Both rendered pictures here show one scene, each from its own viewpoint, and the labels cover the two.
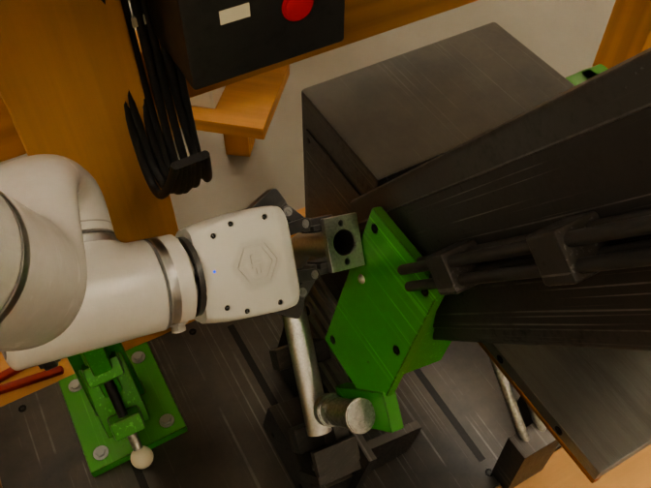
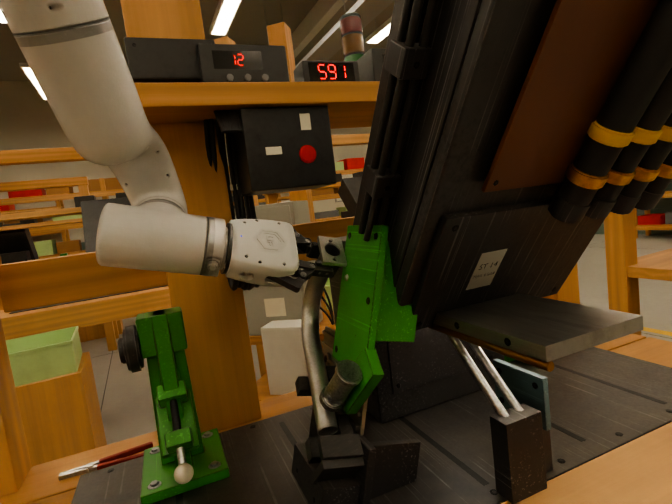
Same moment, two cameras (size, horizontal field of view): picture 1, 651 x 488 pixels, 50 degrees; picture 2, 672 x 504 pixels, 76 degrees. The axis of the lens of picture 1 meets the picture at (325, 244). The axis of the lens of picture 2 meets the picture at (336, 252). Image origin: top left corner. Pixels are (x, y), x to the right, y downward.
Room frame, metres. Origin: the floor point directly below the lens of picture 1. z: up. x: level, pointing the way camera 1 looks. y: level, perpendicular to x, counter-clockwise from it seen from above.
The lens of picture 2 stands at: (-0.21, -0.11, 1.30)
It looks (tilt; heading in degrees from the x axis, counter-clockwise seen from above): 6 degrees down; 8
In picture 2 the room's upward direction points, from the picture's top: 7 degrees counter-clockwise
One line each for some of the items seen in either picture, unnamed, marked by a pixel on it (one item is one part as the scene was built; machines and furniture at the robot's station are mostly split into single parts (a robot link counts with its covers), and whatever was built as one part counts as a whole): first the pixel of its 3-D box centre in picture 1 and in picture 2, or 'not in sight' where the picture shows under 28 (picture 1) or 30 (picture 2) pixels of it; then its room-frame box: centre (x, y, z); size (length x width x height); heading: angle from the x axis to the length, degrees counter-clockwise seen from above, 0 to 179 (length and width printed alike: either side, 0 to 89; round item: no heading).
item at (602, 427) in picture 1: (528, 301); (479, 312); (0.46, -0.23, 1.11); 0.39 x 0.16 x 0.03; 29
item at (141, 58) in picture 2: not in sight; (173, 65); (0.56, 0.24, 1.59); 0.15 x 0.07 x 0.07; 119
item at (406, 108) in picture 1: (426, 189); (414, 309); (0.68, -0.14, 1.07); 0.30 x 0.18 x 0.34; 119
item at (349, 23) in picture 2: not in sight; (351, 27); (0.83, -0.07, 1.71); 0.05 x 0.05 x 0.04
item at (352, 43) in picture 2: not in sight; (353, 47); (0.83, -0.07, 1.67); 0.05 x 0.05 x 0.05
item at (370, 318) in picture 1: (403, 304); (377, 292); (0.42, -0.08, 1.17); 0.13 x 0.12 x 0.20; 119
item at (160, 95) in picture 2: not in sight; (319, 108); (0.74, 0.01, 1.52); 0.90 x 0.25 x 0.04; 119
